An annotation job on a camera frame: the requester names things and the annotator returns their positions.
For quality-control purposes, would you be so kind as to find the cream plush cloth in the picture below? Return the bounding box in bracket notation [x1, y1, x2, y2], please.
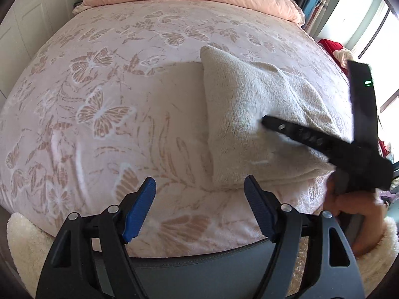
[332, 48, 356, 72]

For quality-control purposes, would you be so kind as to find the curtain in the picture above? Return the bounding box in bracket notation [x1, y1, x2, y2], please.
[299, 0, 343, 38]

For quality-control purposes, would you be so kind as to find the grey bed frame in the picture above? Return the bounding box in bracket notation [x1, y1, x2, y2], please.
[94, 240, 281, 299]

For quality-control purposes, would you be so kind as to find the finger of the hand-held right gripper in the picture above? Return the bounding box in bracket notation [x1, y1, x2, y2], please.
[261, 115, 340, 164]

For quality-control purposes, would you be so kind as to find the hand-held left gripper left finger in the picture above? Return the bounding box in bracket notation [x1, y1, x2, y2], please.
[35, 176, 156, 299]

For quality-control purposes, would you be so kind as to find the cream sweater with black hearts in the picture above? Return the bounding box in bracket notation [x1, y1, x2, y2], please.
[199, 45, 339, 190]

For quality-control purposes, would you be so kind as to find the white wardrobe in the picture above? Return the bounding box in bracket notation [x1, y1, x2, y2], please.
[0, 0, 94, 100]

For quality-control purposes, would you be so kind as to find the pink butterfly blanket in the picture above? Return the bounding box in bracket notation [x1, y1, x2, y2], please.
[0, 0, 362, 257]

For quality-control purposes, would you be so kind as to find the person's right hand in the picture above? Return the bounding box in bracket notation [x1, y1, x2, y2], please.
[326, 174, 385, 256]

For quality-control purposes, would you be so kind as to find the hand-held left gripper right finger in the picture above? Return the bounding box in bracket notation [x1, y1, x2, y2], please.
[244, 175, 365, 299]

